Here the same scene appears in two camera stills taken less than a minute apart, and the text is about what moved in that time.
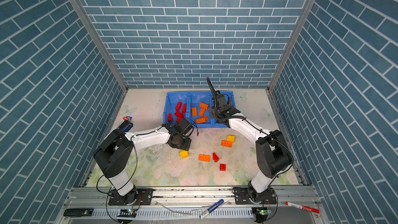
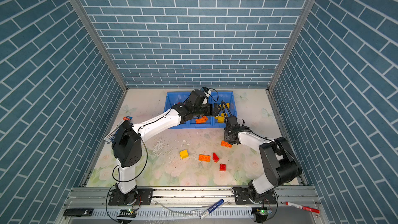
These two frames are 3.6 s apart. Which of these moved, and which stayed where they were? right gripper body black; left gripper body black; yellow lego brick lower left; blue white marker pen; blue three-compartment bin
Moved: right gripper body black; left gripper body black
Stayed: blue white marker pen; yellow lego brick lower left; blue three-compartment bin
